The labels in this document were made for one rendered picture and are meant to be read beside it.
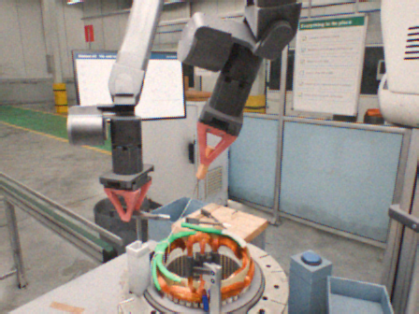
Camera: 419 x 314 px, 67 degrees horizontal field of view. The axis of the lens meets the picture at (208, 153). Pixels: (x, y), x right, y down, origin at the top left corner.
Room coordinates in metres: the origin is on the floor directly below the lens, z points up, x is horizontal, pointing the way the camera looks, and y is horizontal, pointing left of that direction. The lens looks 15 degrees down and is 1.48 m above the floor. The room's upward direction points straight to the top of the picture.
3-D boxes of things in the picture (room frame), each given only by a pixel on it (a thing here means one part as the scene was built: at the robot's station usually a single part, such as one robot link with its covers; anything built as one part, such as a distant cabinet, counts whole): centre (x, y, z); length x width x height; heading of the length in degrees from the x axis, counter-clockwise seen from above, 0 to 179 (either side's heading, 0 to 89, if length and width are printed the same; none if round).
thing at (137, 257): (0.50, 0.12, 1.14); 0.03 x 0.03 x 0.09; 56
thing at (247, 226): (0.82, -0.03, 1.05); 0.20 x 0.19 x 0.02; 53
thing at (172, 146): (3.27, 0.32, 0.60); 1.02 x 0.55 x 1.20; 50
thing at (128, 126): (0.59, 0.16, 1.37); 0.07 x 0.06 x 0.07; 102
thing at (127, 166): (0.59, 0.15, 1.31); 0.10 x 0.07 x 0.07; 163
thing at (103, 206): (2.08, 0.61, 0.39); 0.39 x 0.39 x 0.35
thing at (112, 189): (0.59, 0.16, 1.24); 0.07 x 0.07 x 0.09; 73
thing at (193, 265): (0.41, 0.01, 1.21); 0.04 x 0.04 x 0.03; 56
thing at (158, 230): (0.91, 0.09, 0.92); 0.17 x 0.11 x 0.28; 143
